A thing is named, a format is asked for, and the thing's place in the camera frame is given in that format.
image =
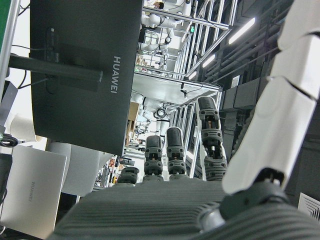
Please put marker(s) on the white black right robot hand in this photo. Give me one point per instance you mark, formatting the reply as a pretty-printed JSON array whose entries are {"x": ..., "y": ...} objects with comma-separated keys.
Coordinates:
[{"x": 155, "y": 210}]

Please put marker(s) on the brown cardboard box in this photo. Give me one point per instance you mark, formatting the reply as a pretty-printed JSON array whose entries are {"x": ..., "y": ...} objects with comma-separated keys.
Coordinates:
[{"x": 133, "y": 117}]

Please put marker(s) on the large white paper roll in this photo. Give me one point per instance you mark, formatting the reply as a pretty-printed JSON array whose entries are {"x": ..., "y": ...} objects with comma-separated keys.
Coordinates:
[{"x": 75, "y": 170}]

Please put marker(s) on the white humanoid robot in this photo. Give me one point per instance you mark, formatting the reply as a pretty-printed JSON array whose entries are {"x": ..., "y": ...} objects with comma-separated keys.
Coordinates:
[
  {"x": 150, "y": 105},
  {"x": 172, "y": 23}
]

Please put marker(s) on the black Huawei monitor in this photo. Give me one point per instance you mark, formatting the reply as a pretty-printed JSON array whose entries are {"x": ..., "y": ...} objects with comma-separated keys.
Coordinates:
[{"x": 82, "y": 115}]

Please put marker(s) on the silver Huawei laptop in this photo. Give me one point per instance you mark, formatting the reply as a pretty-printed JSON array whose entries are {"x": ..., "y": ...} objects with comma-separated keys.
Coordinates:
[{"x": 32, "y": 187}]

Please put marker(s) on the long ceiling light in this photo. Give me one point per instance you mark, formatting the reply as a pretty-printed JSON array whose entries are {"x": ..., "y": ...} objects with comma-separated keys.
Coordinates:
[
  {"x": 242, "y": 30},
  {"x": 208, "y": 60},
  {"x": 192, "y": 74}
]

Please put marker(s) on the white ceiling air vent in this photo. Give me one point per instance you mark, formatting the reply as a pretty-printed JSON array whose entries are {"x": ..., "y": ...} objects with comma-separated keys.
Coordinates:
[{"x": 310, "y": 206}]

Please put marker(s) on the green conveyor belt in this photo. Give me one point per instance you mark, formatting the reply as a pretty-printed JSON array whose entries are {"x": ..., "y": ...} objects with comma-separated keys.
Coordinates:
[{"x": 3, "y": 20}]

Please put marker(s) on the black camera on frame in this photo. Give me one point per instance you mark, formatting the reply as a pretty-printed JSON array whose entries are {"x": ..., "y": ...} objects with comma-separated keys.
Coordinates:
[{"x": 184, "y": 92}]

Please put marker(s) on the aluminium conveyor rail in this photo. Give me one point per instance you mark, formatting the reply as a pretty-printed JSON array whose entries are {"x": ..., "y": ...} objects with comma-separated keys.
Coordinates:
[{"x": 9, "y": 37}]

